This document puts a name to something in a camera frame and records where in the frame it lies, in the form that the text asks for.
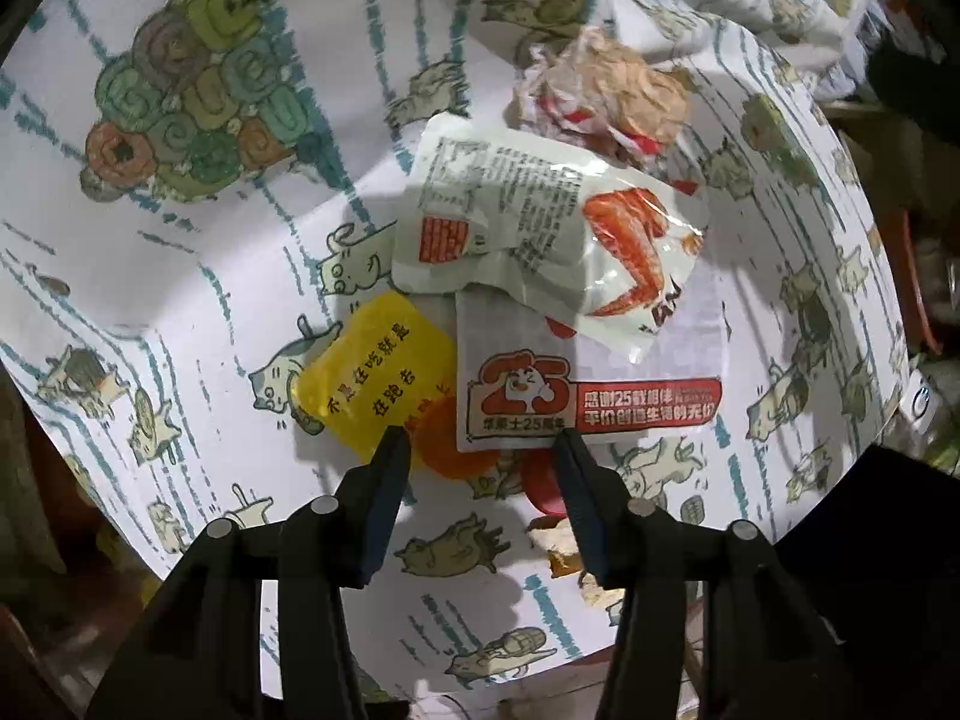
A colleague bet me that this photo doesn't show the chicken wing snack packet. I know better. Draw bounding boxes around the chicken wing snack packet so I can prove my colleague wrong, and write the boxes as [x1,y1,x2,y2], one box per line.
[392,112,709,361]

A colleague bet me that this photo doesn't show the yellow sauce packet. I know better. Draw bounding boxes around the yellow sauce packet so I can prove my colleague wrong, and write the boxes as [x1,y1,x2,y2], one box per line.
[295,291,455,461]

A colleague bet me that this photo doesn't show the red round cap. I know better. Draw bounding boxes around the red round cap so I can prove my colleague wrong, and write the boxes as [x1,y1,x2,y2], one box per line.
[521,449,566,518]

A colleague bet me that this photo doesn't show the white red paper bag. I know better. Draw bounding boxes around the white red paper bag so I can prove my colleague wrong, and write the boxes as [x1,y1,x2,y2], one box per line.
[455,265,727,452]

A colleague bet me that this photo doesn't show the cat patterned white tablecloth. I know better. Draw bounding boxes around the cat patterned white tablecloth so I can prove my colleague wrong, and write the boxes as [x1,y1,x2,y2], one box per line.
[0,0,913,691]

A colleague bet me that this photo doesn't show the paper food wrapper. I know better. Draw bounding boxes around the paper food wrapper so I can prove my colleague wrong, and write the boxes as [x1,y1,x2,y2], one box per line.
[511,26,690,169]

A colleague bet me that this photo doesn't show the orange round lid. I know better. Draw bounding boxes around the orange round lid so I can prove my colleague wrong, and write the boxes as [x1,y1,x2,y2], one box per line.
[412,397,500,479]

